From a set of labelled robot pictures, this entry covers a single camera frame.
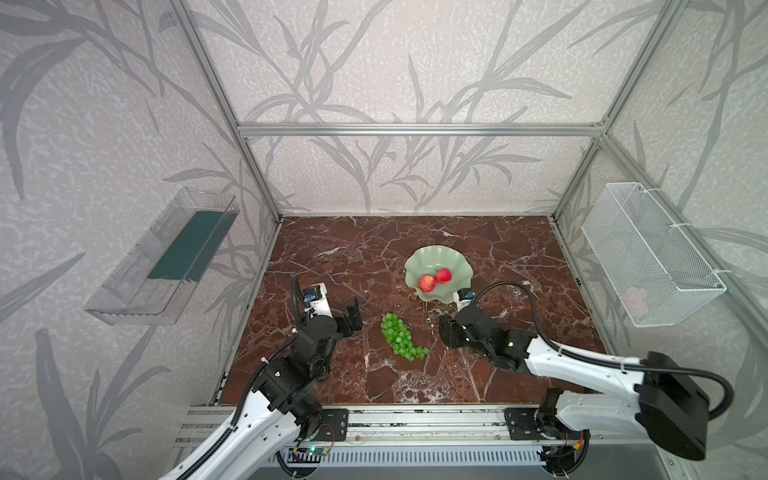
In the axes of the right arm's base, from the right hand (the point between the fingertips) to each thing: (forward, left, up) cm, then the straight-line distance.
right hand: (441, 316), depth 85 cm
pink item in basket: (-3, -45, +15) cm, 48 cm away
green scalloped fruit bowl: (+24, +2, -6) cm, 25 cm away
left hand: (0, +25, +12) cm, 28 cm away
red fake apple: (+13, +3, -4) cm, 14 cm away
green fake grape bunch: (-4, +12, -3) cm, 13 cm away
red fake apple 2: (+15, -2, -3) cm, 16 cm away
